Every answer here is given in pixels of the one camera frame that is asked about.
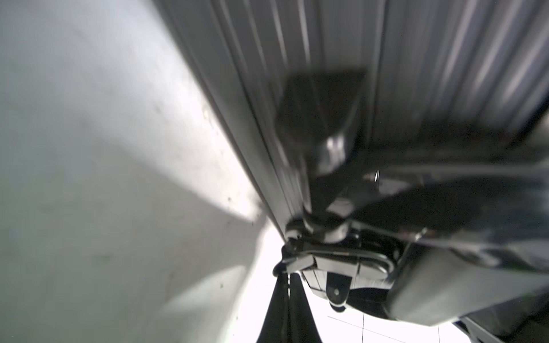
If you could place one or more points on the black poker case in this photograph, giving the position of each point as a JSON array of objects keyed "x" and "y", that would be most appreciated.
[{"x": 324, "y": 97}]

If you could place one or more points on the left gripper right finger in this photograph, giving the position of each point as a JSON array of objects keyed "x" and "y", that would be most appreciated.
[{"x": 302, "y": 325}]

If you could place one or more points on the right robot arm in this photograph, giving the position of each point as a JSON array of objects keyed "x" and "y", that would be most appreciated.
[{"x": 478, "y": 254}]

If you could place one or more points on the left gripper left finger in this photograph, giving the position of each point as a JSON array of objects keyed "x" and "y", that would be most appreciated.
[{"x": 275, "y": 327}]

